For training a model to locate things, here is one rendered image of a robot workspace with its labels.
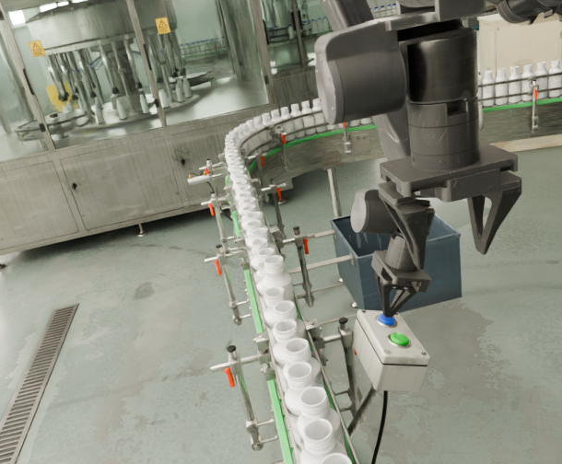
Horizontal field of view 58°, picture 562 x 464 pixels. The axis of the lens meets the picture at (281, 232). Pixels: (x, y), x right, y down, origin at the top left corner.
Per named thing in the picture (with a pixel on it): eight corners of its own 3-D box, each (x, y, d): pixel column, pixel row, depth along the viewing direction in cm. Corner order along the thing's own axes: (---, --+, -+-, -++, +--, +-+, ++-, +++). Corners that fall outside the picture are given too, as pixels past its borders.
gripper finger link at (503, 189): (523, 261, 46) (524, 162, 42) (449, 280, 45) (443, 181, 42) (484, 234, 52) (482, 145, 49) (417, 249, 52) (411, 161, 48)
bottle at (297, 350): (325, 441, 81) (310, 359, 75) (290, 436, 84) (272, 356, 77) (334, 413, 86) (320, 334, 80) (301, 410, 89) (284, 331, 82)
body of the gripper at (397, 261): (392, 287, 80) (403, 244, 77) (370, 260, 89) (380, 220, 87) (429, 290, 81) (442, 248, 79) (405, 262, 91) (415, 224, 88)
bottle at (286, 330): (285, 392, 93) (268, 318, 86) (317, 388, 93) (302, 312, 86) (285, 416, 88) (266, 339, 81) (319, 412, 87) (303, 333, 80)
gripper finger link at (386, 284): (374, 322, 85) (387, 272, 82) (360, 301, 92) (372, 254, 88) (411, 325, 87) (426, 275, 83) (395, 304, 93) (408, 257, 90)
